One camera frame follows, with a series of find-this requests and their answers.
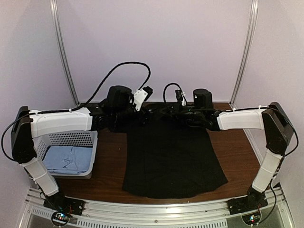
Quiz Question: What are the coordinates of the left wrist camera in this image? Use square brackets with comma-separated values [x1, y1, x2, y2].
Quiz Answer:
[133, 86, 153, 112]

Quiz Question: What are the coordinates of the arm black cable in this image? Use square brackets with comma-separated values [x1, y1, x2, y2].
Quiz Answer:
[162, 82, 182, 105]
[82, 62, 152, 109]

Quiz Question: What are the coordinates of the right circuit board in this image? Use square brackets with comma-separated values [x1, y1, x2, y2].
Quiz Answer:
[242, 212, 261, 226]

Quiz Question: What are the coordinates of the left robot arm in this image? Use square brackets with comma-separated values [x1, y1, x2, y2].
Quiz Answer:
[10, 85, 153, 211]

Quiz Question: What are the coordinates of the right aluminium corner post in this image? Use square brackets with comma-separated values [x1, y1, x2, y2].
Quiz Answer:
[229, 0, 259, 107]

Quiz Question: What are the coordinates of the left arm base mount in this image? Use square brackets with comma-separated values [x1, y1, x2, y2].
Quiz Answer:
[43, 194, 85, 216]

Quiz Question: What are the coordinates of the circuit board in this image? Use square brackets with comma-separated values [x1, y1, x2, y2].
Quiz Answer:
[51, 211, 72, 227]
[242, 212, 261, 226]

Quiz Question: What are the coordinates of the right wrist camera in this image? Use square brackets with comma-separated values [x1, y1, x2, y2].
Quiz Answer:
[175, 89, 187, 106]

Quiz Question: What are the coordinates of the folded light blue shirt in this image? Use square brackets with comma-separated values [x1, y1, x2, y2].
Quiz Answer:
[43, 146, 93, 174]

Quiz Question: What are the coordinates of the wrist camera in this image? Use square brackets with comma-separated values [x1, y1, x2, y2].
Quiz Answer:
[175, 89, 187, 106]
[133, 86, 153, 112]

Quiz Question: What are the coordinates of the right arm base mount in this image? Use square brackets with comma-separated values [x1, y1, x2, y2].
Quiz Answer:
[227, 193, 268, 215]

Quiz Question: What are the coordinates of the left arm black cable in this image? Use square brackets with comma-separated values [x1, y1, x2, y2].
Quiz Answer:
[82, 62, 152, 109]

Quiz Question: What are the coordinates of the aluminium corner post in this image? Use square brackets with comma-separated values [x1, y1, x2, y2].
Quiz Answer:
[229, 0, 259, 107]
[49, 0, 79, 105]

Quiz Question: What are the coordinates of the black long sleeve shirt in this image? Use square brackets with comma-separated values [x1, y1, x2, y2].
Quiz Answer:
[113, 103, 228, 199]

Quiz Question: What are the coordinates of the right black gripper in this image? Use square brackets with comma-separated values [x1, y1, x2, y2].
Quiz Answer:
[160, 100, 204, 124]

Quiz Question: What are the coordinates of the left circuit board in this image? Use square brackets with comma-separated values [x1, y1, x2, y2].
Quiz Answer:
[51, 211, 72, 227]

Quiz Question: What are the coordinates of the left aluminium corner post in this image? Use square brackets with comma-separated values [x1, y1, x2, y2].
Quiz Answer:
[49, 0, 79, 105]

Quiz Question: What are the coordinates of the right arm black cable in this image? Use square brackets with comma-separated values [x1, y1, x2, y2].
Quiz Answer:
[162, 82, 182, 105]

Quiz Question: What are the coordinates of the front aluminium rail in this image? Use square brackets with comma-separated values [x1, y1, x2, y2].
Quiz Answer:
[23, 187, 289, 228]

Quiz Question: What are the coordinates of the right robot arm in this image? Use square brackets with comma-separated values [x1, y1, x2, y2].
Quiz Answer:
[163, 88, 297, 210]

